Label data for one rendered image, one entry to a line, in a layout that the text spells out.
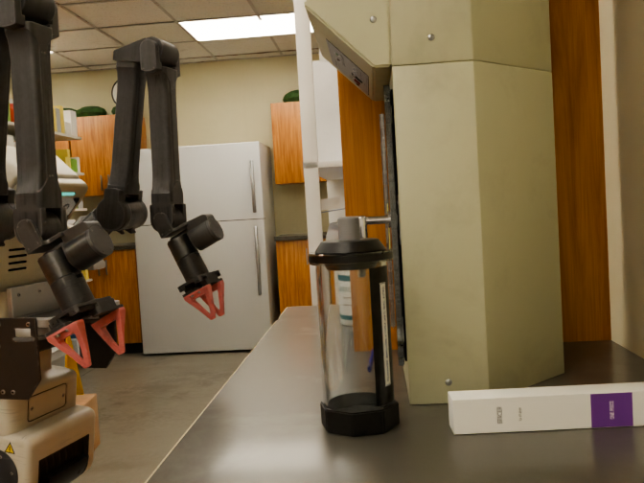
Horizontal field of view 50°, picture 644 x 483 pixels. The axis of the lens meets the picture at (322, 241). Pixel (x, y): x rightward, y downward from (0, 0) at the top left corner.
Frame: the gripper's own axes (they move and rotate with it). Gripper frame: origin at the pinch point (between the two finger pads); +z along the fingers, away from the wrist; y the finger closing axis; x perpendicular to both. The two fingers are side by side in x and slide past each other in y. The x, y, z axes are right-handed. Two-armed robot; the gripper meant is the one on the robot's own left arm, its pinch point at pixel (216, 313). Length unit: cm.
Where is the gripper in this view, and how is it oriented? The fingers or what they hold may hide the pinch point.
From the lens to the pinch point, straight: 161.3
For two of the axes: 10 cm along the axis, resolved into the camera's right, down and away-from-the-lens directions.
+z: 4.6, 8.8, -0.8
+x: -8.3, 4.6, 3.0
